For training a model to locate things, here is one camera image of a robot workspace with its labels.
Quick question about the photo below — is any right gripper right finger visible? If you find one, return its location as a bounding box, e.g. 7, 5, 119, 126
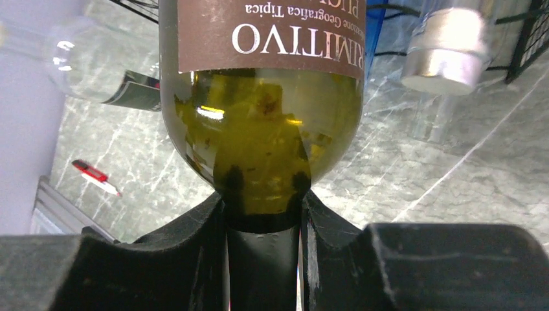
300, 192, 548, 310

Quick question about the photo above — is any red pen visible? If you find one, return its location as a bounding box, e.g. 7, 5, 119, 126
71, 159, 108, 182

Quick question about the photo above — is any blue square bottle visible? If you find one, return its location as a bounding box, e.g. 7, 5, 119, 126
365, 8, 386, 80

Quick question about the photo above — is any clear bottle white cap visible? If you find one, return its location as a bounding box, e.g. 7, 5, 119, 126
43, 16, 161, 111

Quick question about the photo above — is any black wire wine rack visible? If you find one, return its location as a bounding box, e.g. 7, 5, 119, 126
107, 0, 549, 84

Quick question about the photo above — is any white pen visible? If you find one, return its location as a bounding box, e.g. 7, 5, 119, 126
81, 173, 122, 196

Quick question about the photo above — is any green wine bottle label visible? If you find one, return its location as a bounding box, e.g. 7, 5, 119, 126
159, 1, 366, 310

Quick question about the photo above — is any round clear bottle silver cap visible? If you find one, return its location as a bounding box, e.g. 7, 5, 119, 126
401, 1, 530, 96

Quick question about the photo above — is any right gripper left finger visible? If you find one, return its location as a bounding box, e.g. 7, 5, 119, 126
1, 194, 226, 310

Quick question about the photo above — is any clear glass bottle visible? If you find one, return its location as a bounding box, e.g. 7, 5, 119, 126
409, 93, 457, 144

